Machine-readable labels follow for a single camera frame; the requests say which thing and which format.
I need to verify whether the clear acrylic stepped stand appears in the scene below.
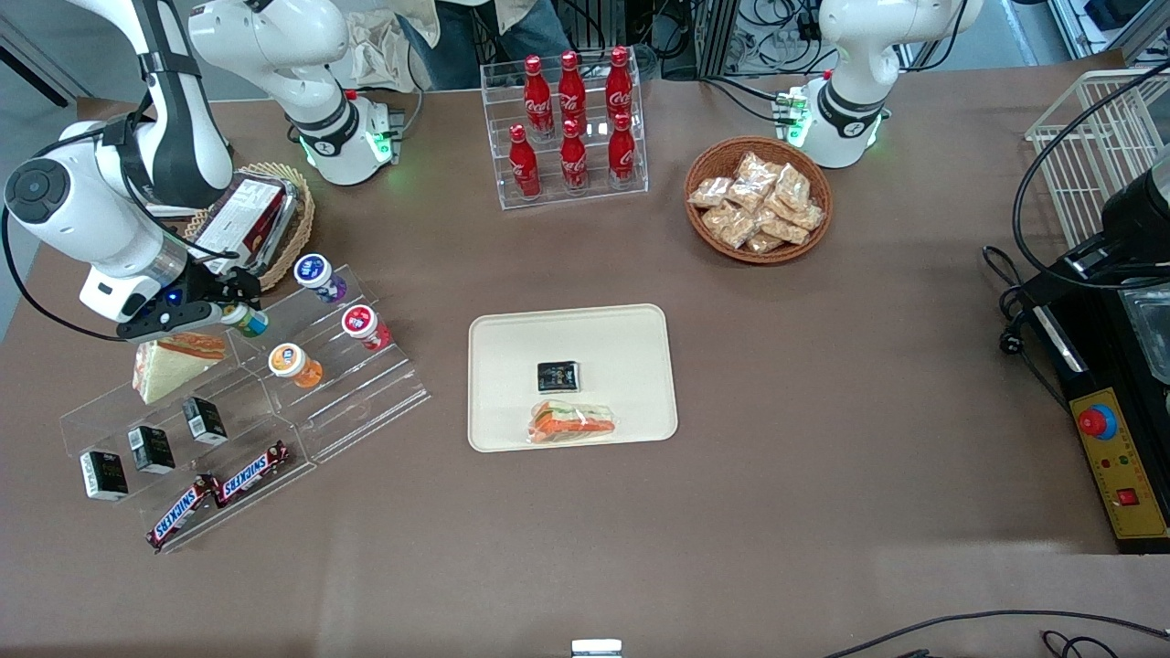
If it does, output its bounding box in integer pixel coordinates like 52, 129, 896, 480
224, 263, 432, 465
58, 352, 318, 555

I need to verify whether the green gum bottle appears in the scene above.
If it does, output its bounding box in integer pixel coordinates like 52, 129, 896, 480
221, 304, 271, 340

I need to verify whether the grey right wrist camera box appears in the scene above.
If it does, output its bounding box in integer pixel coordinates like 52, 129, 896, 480
116, 302, 222, 345

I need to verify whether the beige rectangular tray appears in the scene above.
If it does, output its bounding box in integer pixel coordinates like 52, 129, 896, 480
467, 302, 680, 454

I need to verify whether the round brown wicker basket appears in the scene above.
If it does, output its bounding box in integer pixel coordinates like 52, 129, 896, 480
683, 136, 835, 267

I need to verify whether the black power cord with plug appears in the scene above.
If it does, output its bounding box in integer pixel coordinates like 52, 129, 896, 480
982, 244, 1072, 414

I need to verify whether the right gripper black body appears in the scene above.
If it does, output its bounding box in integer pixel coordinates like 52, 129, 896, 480
161, 261, 231, 319

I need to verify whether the orange gum bottle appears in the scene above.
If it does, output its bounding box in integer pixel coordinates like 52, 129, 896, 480
268, 342, 324, 390

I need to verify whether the thin black table cable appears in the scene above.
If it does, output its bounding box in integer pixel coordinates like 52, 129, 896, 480
821, 609, 1170, 658

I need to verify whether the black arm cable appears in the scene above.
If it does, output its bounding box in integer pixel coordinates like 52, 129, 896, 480
0, 110, 147, 345

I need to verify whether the red Coca-Cola bottle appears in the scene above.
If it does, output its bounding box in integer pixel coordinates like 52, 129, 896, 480
607, 112, 639, 189
507, 124, 543, 200
604, 47, 635, 129
558, 49, 589, 134
558, 119, 591, 194
523, 54, 557, 140

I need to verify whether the crumpled beige paper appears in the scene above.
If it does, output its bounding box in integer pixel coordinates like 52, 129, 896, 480
346, 7, 431, 92

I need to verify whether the black sealing machine yellow panel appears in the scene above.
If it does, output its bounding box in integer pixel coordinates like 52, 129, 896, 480
1018, 144, 1170, 556

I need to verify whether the triangular wrapped sandwich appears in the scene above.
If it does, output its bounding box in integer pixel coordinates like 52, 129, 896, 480
132, 332, 228, 407

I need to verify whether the white wire basket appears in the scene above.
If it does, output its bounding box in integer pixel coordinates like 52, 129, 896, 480
1024, 68, 1170, 253

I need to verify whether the person in blue jeans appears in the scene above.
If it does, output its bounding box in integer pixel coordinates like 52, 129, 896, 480
395, 0, 575, 90

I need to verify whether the clear plastic meal container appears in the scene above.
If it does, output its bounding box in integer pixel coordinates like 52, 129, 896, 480
1119, 289, 1170, 387

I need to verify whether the coiled black cable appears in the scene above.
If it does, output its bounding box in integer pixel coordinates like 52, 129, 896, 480
1040, 629, 1123, 658

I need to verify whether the Snickers chocolate bar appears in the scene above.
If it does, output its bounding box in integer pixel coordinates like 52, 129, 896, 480
211, 440, 291, 507
145, 474, 221, 553

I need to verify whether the oval wicker basket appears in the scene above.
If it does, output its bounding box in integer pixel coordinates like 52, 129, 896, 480
183, 162, 317, 297

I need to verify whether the small black carton box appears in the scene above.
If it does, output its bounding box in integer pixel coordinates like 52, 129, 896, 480
80, 449, 130, 503
127, 424, 176, 475
180, 395, 229, 448

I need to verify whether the small black packet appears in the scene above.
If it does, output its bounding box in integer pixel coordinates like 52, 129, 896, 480
536, 360, 582, 395

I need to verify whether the red gum bottle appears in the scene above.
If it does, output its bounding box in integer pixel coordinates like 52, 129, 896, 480
341, 304, 393, 354

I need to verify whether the purple gum bottle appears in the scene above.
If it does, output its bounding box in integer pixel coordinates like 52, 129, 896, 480
293, 253, 349, 305

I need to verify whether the flat wrapped orange sandwich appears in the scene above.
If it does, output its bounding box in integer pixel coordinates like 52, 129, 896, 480
526, 398, 619, 447

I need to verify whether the long black curved cable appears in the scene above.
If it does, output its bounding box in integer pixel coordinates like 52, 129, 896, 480
1011, 58, 1170, 292

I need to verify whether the red white cookie box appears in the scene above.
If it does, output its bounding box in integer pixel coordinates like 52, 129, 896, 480
188, 176, 287, 277

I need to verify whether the clear acrylic bottle rack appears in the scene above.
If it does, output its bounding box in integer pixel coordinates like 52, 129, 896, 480
480, 55, 651, 212

